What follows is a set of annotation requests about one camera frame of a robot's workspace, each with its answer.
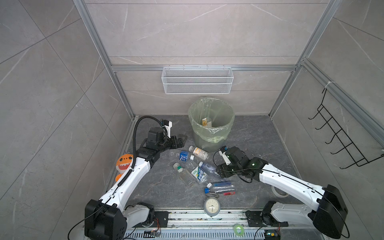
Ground clear blue tinted bottle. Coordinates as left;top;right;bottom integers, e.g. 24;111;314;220
199;162;221;179

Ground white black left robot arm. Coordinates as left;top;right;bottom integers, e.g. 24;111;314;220
81;116;187;240

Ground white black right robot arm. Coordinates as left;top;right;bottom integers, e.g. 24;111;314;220
216;146;349;239

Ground green lined trash bin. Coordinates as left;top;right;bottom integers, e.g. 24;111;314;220
188;97;235;153

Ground crushed blue label bottle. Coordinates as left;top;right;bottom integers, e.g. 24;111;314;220
169;150;194;162

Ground green blue label bottle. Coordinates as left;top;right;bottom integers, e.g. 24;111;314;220
185;160;208;184

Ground orange label white cap bottle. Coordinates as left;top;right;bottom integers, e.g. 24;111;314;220
189;146;209;161

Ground blue cap red bottle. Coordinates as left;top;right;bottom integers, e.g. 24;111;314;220
205;181;236;196

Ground orange shark plush toy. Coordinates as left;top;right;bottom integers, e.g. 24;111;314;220
115;154;134;182

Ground round analog clock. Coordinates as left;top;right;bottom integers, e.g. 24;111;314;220
204;197;221;217

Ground beige masking tape roll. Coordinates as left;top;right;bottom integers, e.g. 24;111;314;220
271;186;289;198

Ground green tape roll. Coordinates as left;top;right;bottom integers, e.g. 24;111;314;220
233;224;245;237

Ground white wire mesh basket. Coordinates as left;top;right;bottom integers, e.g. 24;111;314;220
162;67;234;95

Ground black wire hook rack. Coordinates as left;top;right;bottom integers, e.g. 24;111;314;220
308;88;384;170

